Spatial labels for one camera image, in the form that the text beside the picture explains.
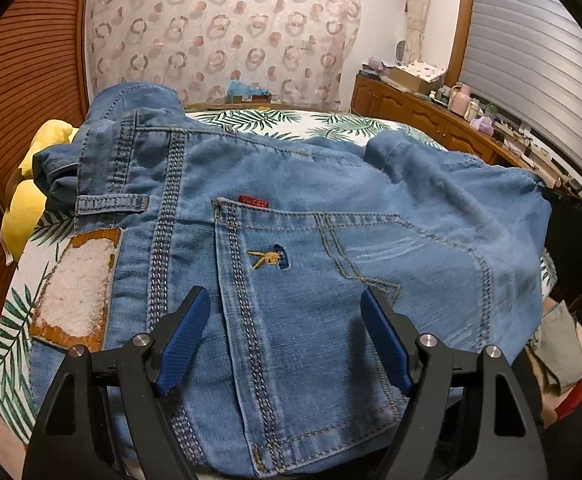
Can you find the grey window blind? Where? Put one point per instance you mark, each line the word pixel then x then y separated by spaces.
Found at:
pixel 531 50

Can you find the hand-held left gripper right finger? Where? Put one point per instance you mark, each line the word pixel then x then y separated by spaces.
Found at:
pixel 386 340

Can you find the purple tissue pack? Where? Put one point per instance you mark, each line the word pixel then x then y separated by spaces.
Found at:
pixel 485 126

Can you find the wooden louvred wardrobe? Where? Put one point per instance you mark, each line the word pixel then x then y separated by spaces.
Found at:
pixel 31 60

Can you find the pink thermos jug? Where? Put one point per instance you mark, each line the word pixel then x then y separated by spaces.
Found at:
pixel 458 100

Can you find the leaf print bed sheet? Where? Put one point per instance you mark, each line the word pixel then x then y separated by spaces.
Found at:
pixel 16 320

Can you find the cardboard box with blue cloth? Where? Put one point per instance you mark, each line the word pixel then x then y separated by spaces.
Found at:
pixel 248 92

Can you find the grey cloth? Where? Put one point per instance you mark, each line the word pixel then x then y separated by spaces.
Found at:
pixel 561 345

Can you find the circle pattern sheer curtain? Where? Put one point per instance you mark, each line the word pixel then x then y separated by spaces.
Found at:
pixel 221 30

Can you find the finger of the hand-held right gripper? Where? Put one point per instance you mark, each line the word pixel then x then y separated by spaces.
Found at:
pixel 581 210

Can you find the blue denim pants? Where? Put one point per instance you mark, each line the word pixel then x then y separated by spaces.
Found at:
pixel 296 210

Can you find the white power strip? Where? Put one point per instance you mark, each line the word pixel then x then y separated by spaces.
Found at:
pixel 513 131

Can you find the wooden sideboard cabinet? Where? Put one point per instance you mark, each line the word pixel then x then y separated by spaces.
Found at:
pixel 396 105

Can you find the spotted cardboard box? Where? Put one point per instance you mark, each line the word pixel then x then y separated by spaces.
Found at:
pixel 416 75

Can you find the beige tied curtain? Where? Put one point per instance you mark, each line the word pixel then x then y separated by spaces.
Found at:
pixel 416 15

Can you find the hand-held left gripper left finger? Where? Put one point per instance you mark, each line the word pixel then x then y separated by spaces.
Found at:
pixel 183 345

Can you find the yellow plush toy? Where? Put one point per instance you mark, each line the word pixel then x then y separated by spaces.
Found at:
pixel 21 220

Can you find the small round white fan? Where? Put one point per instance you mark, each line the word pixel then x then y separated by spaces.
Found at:
pixel 401 54

